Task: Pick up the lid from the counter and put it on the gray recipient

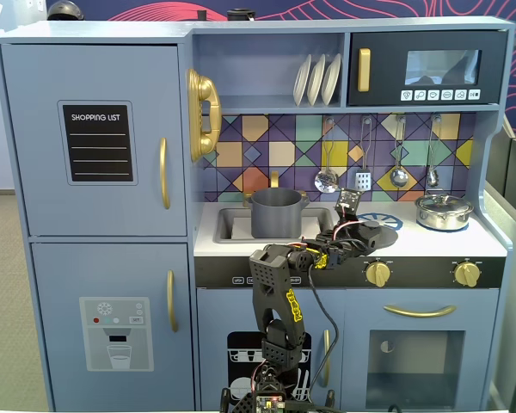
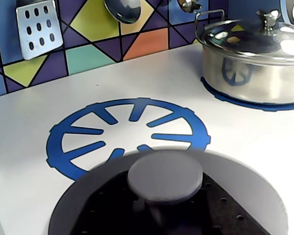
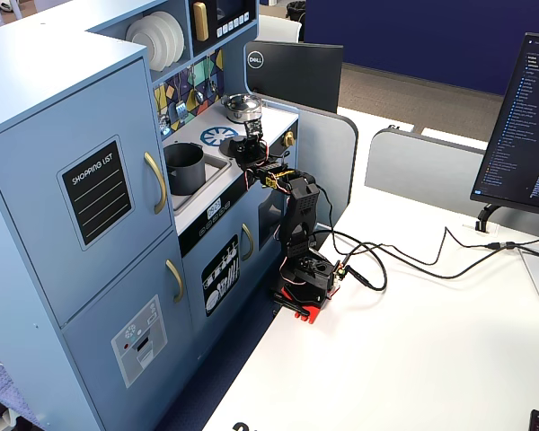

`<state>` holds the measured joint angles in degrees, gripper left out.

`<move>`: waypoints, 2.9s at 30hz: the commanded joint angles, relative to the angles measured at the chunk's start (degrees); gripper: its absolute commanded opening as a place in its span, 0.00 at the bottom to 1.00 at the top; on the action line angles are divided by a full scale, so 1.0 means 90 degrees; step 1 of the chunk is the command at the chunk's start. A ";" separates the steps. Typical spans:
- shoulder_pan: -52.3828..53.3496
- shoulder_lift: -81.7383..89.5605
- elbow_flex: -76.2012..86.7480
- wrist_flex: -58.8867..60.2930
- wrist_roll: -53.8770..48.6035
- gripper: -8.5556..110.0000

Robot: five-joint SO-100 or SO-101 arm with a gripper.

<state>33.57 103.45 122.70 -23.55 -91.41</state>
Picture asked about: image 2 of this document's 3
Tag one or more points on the blue burner sticker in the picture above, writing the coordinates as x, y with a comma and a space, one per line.
56, 144
235, 100

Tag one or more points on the blue toy kitchen unit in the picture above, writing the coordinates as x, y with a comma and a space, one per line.
161, 80

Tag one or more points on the small metal spoon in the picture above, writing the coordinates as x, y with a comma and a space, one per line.
189, 5

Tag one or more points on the metal slotted spatula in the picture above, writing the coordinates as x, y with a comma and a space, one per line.
39, 29

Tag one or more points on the stainless steel pot lid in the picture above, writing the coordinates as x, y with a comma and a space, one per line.
247, 36

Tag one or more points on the colorful geometric backsplash panel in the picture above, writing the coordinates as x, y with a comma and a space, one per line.
93, 56

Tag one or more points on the metal ladle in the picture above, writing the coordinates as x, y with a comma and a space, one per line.
123, 11

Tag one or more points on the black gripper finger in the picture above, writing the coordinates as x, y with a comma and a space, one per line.
218, 215

